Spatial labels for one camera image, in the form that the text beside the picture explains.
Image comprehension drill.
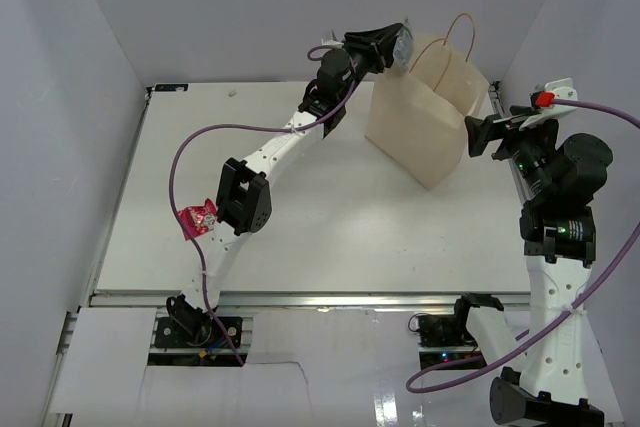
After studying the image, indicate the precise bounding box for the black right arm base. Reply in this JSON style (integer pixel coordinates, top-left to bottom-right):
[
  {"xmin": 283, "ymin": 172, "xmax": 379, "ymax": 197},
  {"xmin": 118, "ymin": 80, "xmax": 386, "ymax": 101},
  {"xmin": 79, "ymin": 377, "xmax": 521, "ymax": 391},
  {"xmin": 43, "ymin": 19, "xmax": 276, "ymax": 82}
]
[{"xmin": 407, "ymin": 313, "xmax": 486, "ymax": 370}]

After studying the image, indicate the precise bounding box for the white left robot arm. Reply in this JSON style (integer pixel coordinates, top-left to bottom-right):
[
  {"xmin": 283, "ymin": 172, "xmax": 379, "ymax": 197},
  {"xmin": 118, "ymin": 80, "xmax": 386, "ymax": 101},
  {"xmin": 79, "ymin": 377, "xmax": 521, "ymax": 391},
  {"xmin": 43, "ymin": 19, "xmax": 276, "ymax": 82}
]
[{"xmin": 176, "ymin": 22, "xmax": 413, "ymax": 346}]

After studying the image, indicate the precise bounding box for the white front cover sheet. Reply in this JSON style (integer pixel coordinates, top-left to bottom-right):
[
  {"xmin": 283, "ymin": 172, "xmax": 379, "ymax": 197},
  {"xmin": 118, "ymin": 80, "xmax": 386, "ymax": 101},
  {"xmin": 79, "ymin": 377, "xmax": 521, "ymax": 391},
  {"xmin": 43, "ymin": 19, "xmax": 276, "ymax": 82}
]
[{"xmin": 50, "ymin": 308, "xmax": 492, "ymax": 426}]

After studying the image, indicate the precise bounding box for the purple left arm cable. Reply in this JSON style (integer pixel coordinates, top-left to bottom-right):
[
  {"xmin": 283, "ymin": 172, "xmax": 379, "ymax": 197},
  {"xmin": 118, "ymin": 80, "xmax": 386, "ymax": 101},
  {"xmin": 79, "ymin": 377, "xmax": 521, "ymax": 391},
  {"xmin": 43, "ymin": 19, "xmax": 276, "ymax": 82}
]
[{"xmin": 169, "ymin": 45, "xmax": 361, "ymax": 366}]

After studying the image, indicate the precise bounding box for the pink snack packet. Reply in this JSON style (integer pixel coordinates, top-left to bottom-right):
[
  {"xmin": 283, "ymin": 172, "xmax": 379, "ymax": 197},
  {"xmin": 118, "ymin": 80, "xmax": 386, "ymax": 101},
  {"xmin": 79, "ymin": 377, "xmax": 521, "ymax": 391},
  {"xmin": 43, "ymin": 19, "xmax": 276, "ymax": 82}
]
[{"xmin": 178, "ymin": 198, "xmax": 217, "ymax": 240}]

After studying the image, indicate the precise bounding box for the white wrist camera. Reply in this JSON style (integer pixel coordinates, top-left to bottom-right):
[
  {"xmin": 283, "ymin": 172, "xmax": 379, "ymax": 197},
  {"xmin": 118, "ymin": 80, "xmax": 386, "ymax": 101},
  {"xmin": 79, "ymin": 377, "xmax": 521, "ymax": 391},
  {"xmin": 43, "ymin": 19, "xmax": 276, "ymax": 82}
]
[
  {"xmin": 321, "ymin": 30, "xmax": 343, "ymax": 48},
  {"xmin": 519, "ymin": 78, "xmax": 578, "ymax": 131}
]

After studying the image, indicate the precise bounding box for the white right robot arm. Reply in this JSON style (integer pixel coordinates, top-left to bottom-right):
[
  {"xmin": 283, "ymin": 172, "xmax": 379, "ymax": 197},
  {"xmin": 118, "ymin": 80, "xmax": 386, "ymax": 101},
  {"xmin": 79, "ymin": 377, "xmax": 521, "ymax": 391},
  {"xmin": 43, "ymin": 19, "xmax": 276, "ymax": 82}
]
[{"xmin": 465, "ymin": 108, "xmax": 613, "ymax": 426}]

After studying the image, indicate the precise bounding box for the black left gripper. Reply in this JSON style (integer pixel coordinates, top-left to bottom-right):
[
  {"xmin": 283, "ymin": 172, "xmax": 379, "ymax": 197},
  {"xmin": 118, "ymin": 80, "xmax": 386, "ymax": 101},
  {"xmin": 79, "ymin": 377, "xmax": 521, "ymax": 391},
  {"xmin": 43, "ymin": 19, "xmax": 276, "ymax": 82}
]
[{"xmin": 338, "ymin": 22, "xmax": 404, "ymax": 105}]

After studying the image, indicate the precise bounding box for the blue silver snack packet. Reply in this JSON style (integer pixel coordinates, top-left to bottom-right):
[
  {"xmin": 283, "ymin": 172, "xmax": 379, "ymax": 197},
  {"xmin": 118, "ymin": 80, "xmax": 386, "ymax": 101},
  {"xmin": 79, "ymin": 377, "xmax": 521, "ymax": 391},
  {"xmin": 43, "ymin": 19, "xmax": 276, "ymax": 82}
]
[{"xmin": 392, "ymin": 18, "xmax": 414, "ymax": 72}]

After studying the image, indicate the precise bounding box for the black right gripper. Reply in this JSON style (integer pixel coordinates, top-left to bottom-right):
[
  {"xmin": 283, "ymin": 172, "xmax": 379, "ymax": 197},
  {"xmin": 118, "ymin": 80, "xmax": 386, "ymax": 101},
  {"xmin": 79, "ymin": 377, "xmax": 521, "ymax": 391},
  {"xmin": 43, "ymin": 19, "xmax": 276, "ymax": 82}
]
[{"xmin": 466, "ymin": 105, "xmax": 560, "ymax": 200}]

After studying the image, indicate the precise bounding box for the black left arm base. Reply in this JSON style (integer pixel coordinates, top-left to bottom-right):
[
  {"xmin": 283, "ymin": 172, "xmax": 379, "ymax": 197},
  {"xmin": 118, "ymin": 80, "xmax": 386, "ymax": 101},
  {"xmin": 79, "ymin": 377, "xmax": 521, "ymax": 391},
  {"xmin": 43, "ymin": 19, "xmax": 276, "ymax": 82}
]
[{"xmin": 153, "ymin": 295, "xmax": 229, "ymax": 350}]

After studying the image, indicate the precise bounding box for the aluminium table frame rail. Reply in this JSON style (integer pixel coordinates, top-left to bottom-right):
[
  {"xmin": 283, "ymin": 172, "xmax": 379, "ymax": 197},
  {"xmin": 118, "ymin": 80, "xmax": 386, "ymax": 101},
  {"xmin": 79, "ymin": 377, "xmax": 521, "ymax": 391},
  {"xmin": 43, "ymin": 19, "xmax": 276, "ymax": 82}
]
[{"xmin": 89, "ymin": 291, "xmax": 531, "ymax": 310}]

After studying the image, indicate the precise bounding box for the beige paper bag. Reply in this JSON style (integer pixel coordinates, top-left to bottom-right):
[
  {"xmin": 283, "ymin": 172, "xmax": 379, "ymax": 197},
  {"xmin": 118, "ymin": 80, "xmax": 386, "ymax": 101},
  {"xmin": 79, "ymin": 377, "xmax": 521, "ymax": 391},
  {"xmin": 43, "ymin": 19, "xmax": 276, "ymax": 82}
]
[{"xmin": 365, "ymin": 25, "xmax": 489, "ymax": 190}]

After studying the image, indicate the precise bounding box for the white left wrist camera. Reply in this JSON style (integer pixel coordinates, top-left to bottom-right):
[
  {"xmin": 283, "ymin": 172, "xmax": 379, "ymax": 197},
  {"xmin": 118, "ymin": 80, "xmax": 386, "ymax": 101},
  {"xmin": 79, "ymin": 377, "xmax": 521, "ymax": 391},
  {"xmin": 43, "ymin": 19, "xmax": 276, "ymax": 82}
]
[{"xmin": 321, "ymin": 30, "xmax": 343, "ymax": 48}]

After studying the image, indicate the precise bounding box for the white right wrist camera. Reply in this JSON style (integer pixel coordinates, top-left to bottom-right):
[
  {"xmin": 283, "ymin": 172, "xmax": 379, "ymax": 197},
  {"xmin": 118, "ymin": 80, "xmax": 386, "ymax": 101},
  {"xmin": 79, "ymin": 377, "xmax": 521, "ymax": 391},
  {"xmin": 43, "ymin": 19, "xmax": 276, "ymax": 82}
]
[{"xmin": 519, "ymin": 78, "xmax": 578, "ymax": 131}]

